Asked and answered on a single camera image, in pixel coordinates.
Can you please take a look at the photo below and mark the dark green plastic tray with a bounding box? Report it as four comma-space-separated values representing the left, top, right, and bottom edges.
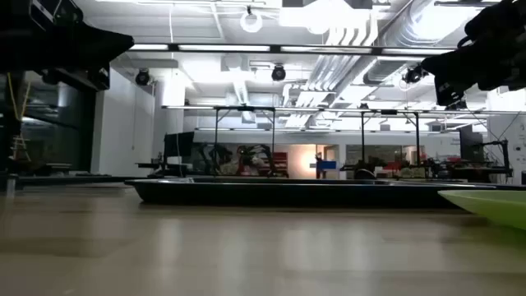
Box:
124, 176, 526, 210

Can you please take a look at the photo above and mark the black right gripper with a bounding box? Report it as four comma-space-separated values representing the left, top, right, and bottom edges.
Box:
421, 35, 526, 92

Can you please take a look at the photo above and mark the lime green plate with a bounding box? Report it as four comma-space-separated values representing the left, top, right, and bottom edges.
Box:
437, 188, 526, 231

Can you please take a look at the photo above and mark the black aluminium rig frame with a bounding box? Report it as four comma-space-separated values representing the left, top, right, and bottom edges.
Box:
0, 173, 139, 186

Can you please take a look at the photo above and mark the long ceiling light bar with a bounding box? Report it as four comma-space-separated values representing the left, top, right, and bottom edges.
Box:
127, 42, 455, 57

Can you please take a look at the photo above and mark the black distant rig frame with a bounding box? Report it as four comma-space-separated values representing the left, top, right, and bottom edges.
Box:
360, 109, 422, 174
213, 105, 277, 178

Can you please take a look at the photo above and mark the silver ventilation duct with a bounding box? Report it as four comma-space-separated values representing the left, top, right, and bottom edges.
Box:
380, 0, 468, 47

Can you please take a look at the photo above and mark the distant black robot station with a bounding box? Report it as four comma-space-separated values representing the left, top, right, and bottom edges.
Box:
459, 124, 515, 183

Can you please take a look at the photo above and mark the black computer monitor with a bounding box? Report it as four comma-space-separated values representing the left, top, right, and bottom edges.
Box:
163, 131, 196, 159

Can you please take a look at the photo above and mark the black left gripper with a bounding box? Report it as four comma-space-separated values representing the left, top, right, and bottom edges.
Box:
0, 23, 135, 91

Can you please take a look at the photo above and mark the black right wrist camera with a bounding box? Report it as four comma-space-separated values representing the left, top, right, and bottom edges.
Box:
435, 80, 468, 108

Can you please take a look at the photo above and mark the red tool cabinet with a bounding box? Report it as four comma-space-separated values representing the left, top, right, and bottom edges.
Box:
271, 151, 289, 178

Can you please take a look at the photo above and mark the white ring ceiling light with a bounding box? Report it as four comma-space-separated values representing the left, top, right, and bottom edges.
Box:
239, 9, 264, 35

